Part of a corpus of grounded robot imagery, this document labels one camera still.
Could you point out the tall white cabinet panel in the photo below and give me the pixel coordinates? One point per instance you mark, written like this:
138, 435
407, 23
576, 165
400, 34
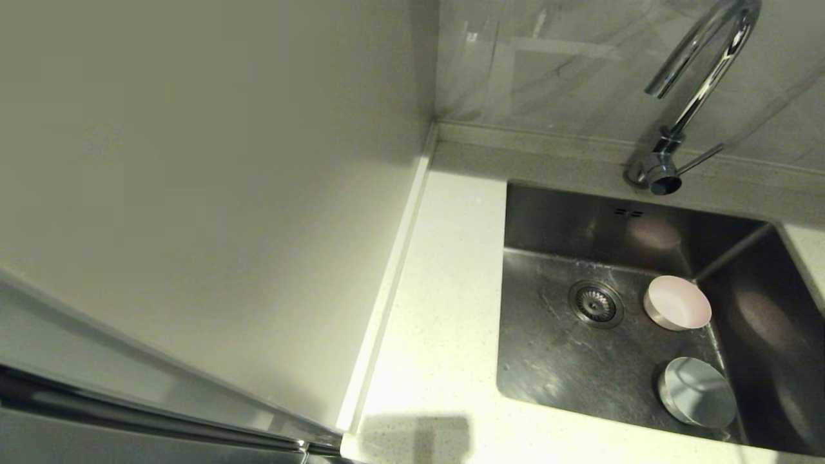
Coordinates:
193, 161

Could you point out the chrome gooseneck faucet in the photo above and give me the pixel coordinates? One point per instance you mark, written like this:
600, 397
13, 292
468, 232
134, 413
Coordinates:
664, 171

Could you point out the stainless steel sink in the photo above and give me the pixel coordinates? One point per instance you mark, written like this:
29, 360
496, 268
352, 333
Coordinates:
561, 361

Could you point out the pale grey bowl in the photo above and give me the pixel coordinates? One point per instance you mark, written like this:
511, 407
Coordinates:
699, 393

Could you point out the pink bowl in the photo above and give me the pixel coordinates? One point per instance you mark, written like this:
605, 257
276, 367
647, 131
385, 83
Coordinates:
680, 303

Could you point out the white counter edge strip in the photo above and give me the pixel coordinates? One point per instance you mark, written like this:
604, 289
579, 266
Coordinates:
387, 283

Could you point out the round metal drain strainer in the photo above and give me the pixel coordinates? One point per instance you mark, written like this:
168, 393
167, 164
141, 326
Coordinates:
596, 303

